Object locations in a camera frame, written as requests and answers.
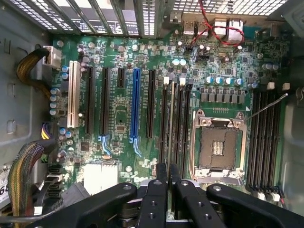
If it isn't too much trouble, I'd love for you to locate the long black expansion slot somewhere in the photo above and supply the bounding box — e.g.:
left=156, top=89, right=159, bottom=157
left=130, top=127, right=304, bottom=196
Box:
left=85, top=66, right=96, bottom=135
left=99, top=67, right=110, bottom=136
left=145, top=69, right=157, bottom=139

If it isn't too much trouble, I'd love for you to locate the blue expansion slot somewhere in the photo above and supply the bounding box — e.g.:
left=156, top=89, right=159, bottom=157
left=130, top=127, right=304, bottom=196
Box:
left=129, top=68, right=142, bottom=143

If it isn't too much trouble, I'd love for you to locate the short black expansion slot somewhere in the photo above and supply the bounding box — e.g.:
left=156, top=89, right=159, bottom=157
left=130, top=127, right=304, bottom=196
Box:
left=116, top=68, right=126, bottom=88

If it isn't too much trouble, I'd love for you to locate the white expansion slot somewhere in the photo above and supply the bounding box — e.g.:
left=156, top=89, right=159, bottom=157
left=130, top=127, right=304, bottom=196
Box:
left=67, top=60, right=81, bottom=129

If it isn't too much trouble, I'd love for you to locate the silver chipset heat sink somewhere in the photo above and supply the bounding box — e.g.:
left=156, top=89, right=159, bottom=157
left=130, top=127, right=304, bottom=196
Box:
left=82, top=162, right=119, bottom=189

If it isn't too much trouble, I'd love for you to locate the silver CPU socket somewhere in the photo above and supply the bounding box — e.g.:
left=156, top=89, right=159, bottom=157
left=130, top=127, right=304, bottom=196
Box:
left=189, top=108, right=248, bottom=185

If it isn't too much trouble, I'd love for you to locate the green motherboard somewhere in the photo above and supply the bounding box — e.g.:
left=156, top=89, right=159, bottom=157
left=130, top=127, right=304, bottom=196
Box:
left=48, top=33, right=291, bottom=202

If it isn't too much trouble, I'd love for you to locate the thin metal locking lever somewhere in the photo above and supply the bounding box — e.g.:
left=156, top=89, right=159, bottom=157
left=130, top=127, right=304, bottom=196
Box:
left=245, top=93, right=289, bottom=120

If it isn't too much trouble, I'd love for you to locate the white labelled power supply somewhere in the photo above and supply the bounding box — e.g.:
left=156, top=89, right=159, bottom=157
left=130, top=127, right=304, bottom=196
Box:
left=0, top=162, right=14, bottom=211

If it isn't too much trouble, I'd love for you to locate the grey metal PC case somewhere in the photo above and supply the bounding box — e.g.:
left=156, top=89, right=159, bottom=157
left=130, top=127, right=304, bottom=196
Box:
left=0, top=0, right=304, bottom=228

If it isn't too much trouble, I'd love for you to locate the white power connector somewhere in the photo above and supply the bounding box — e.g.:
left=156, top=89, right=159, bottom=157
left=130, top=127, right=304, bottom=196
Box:
left=42, top=46, right=63, bottom=69

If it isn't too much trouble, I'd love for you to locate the silver rear port block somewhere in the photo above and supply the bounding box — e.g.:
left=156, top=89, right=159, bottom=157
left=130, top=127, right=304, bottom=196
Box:
left=182, top=18, right=245, bottom=41

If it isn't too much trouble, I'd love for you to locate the black SATA wire plug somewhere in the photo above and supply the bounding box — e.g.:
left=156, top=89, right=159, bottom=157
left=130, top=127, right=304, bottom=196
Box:
left=60, top=182, right=91, bottom=208

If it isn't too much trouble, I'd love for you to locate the braided multicolour wire bundle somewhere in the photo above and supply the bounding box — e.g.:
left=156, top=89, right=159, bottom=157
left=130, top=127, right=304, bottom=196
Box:
left=7, top=140, right=58, bottom=217

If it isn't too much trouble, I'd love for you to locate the red and black wire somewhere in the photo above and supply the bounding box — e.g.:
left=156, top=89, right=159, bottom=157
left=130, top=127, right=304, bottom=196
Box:
left=189, top=0, right=245, bottom=48

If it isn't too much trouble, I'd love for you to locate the yellow and black wire bundle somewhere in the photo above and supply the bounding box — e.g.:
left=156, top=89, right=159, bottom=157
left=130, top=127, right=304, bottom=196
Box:
left=16, top=48, right=52, bottom=98

